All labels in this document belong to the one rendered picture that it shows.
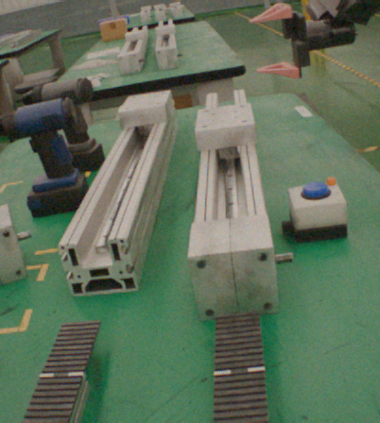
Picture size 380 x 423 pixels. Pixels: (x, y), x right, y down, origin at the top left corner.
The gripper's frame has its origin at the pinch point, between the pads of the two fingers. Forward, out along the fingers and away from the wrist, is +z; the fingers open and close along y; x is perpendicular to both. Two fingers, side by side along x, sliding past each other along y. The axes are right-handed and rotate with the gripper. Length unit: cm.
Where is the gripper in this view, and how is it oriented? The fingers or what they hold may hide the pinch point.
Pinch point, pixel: (257, 45)
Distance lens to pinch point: 106.7
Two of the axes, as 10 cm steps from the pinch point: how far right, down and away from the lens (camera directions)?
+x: 2.0, 4.4, -8.8
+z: -9.7, 2.4, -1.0
